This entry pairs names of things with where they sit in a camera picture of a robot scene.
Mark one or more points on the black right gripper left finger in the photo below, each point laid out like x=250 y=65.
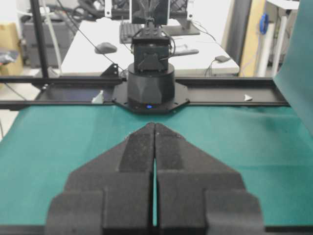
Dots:
x=111 y=194

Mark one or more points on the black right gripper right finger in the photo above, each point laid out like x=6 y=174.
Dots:
x=198 y=194

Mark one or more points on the grey puck device on desk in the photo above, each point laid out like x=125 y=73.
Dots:
x=222 y=58

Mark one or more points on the grey computer mouse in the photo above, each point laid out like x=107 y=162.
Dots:
x=105 y=48

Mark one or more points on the white office desk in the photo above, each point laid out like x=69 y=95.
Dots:
x=153 y=51

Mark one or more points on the black keyboard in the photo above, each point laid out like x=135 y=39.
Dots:
x=127 y=31

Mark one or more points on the black monitor with stand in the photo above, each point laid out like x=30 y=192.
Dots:
x=174 y=15

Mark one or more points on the cardboard box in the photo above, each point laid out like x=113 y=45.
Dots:
x=9 y=40

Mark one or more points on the black aluminium frame rail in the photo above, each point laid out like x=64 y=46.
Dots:
x=111 y=90

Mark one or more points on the black vertical frame post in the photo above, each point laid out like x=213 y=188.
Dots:
x=39 y=32

